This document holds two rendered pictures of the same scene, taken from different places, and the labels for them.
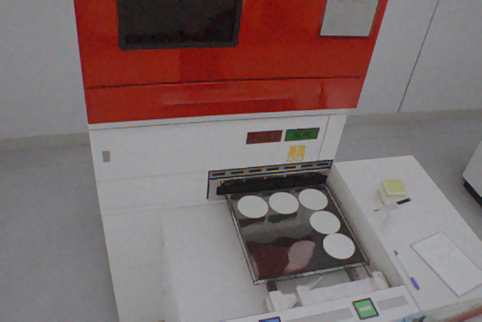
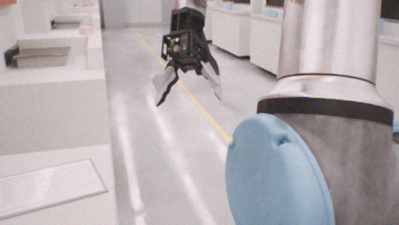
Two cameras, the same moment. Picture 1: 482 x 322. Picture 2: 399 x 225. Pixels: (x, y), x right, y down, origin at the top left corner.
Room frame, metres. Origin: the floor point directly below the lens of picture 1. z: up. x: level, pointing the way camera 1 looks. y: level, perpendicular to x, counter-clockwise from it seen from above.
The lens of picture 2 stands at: (0.52, -0.11, 1.32)
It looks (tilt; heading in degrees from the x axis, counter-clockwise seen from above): 20 degrees down; 275
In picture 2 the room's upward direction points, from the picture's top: straight up
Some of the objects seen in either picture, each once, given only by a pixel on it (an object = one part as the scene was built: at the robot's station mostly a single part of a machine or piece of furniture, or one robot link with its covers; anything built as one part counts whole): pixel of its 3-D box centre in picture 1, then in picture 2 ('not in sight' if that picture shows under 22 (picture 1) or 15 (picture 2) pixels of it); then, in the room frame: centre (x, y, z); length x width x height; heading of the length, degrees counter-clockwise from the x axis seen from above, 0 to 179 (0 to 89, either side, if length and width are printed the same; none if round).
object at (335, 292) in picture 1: (328, 300); not in sight; (0.74, -0.29, 0.87); 0.36 x 0.08 x 0.03; 111
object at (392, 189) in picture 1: (392, 193); not in sight; (1.10, -0.48, 1.00); 0.07 x 0.07 x 0.07; 9
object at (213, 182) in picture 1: (270, 183); not in sight; (1.17, -0.09, 0.89); 0.44 x 0.02 x 0.10; 111
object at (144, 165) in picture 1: (222, 157); not in sight; (1.12, 0.08, 1.02); 0.82 x 0.03 x 0.40; 111
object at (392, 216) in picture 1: (389, 213); not in sight; (0.96, -0.44, 1.03); 0.06 x 0.04 x 0.13; 21
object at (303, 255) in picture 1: (293, 226); not in sight; (0.98, -0.18, 0.90); 0.34 x 0.34 x 0.01; 21
